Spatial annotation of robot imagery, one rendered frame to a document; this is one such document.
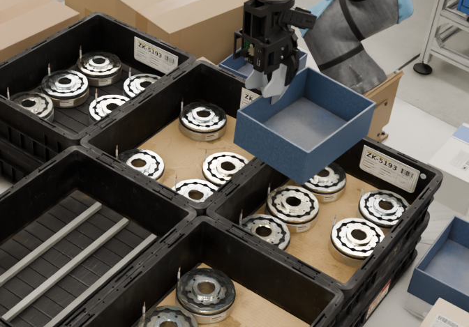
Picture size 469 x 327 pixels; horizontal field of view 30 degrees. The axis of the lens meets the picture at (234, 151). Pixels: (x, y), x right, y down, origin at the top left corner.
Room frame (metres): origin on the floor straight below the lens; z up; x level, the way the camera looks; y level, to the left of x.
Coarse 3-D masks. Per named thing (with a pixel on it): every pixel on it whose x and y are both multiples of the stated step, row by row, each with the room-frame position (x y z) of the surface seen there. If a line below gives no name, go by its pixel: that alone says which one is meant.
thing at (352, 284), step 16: (384, 144) 1.40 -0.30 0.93; (416, 160) 1.36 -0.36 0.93; (224, 192) 1.20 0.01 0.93; (432, 192) 1.28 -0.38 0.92; (208, 208) 1.15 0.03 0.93; (416, 208) 1.22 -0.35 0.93; (224, 224) 1.11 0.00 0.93; (400, 224) 1.17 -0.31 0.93; (256, 240) 1.08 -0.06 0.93; (384, 240) 1.12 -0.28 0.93; (288, 256) 1.05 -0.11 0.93; (368, 256) 1.08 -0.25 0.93; (320, 272) 1.03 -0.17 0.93; (368, 272) 1.05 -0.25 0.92; (352, 288) 1.00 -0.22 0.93
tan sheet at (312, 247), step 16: (352, 176) 1.41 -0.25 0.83; (352, 192) 1.36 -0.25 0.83; (320, 208) 1.30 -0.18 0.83; (336, 208) 1.30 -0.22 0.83; (352, 208) 1.31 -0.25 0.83; (320, 224) 1.25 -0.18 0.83; (304, 240) 1.20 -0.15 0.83; (320, 240) 1.21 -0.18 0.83; (304, 256) 1.16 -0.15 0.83; (320, 256) 1.16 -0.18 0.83; (336, 272) 1.13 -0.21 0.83; (352, 272) 1.13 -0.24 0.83
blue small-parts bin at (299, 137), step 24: (312, 72) 1.33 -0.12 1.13; (288, 96) 1.29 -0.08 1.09; (312, 96) 1.32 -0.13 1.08; (336, 96) 1.29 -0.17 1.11; (360, 96) 1.26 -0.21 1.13; (240, 120) 1.17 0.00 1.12; (264, 120) 1.24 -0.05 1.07; (288, 120) 1.25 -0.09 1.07; (312, 120) 1.26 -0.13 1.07; (336, 120) 1.27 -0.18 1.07; (360, 120) 1.21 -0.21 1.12; (240, 144) 1.17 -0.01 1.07; (264, 144) 1.14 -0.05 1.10; (288, 144) 1.11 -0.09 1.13; (312, 144) 1.19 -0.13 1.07; (336, 144) 1.16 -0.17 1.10; (288, 168) 1.11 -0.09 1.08; (312, 168) 1.11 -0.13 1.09
